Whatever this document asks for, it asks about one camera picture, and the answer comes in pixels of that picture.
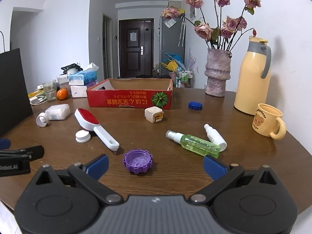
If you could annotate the yellow bear mug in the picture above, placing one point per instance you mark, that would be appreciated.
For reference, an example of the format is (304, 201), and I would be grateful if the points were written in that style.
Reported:
(268, 122)

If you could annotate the orange fruit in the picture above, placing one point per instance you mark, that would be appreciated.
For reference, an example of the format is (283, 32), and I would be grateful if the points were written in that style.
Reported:
(62, 94)

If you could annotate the purple tissue pack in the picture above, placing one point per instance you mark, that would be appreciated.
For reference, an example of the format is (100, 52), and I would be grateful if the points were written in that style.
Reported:
(81, 91)

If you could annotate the cream cube charger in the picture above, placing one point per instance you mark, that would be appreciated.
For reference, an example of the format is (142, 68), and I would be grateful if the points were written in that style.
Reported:
(154, 114)

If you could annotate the white plastic jar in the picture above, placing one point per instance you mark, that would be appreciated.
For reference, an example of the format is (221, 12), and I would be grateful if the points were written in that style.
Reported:
(53, 113)

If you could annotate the red cardboard box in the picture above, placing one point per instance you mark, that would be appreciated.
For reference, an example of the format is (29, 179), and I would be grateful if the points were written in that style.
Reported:
(134, 92)

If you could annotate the glass cup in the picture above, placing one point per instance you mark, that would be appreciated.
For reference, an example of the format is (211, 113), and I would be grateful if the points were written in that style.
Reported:
(50, 90)

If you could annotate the wire storage cart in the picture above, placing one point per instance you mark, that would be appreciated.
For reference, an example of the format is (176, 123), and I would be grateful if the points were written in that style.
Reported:
(184, 79)

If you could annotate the grey refrigerator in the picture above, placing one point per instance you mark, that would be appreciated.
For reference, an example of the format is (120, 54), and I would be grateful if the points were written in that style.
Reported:
(171, 36)

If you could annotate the blue plastic cap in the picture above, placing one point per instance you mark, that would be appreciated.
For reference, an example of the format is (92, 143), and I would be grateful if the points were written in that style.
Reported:
(193, 105)

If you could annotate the white spray bottle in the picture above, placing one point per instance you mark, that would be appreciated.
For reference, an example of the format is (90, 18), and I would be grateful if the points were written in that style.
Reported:
(215, 137)

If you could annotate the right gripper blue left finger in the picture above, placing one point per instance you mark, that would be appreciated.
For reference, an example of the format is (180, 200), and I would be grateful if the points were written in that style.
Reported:
(97, 167)

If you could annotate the blue tissue pack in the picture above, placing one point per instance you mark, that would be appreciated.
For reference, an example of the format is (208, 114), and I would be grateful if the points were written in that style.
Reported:
(85, 76)

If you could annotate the yellow thermos jug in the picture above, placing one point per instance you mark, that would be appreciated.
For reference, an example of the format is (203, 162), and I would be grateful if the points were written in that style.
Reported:
(254, 76)

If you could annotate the red white lint brush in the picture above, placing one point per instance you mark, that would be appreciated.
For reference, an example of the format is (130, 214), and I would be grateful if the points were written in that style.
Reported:
(89, 122)

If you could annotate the green spray bottle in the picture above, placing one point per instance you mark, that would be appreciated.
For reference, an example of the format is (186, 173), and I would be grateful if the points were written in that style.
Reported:
(195, 144)

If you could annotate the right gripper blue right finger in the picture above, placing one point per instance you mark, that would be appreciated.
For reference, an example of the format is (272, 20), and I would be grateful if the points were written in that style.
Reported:
(214, 168)

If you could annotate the black paper bag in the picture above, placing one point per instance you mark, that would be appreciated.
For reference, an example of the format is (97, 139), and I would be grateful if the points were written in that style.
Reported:
(14, 103)

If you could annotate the purple ceramic vase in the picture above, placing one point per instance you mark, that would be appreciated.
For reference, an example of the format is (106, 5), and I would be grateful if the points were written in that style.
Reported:
(217, 70)

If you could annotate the dark brown door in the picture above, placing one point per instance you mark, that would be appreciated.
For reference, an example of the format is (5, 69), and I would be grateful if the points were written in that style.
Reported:
(136, 47)

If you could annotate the white round cap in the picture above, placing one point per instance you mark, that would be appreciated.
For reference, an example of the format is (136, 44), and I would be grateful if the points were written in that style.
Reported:
(82, 136)

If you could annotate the dried pink roses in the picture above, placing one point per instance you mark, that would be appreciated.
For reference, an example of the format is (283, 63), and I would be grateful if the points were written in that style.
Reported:
(221, 36)

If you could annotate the purple plastic cap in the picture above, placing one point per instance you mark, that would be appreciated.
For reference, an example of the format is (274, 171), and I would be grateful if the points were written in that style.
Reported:
(138, 161)

